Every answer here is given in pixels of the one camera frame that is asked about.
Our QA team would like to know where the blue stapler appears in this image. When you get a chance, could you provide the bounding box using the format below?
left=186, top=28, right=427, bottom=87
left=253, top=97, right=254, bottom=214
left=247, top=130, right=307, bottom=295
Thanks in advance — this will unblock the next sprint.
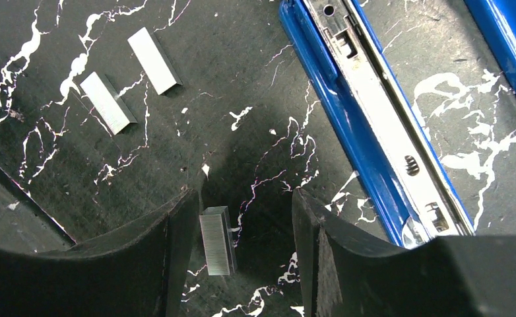
left=279, top=1, right=516, bottom=249

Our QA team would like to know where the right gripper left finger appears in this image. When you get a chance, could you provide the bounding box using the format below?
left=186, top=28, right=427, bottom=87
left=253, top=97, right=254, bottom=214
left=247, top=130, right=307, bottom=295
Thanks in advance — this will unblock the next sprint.
left=0, top=189, right=199, bottom=316

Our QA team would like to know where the silver staple strip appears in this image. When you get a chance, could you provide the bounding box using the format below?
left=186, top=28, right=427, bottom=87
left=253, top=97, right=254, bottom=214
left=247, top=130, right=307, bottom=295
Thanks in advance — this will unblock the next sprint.
left=127, top=27, right=183, bottom=95
left=199, top=206, right=236, bottom=276
left=80, top=72, right=137, bottom=135

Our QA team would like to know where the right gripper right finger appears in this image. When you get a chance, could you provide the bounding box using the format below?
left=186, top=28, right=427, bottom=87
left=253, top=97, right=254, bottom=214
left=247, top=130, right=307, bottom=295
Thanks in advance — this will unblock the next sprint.
left=292, top=190, right=516, bottom=316

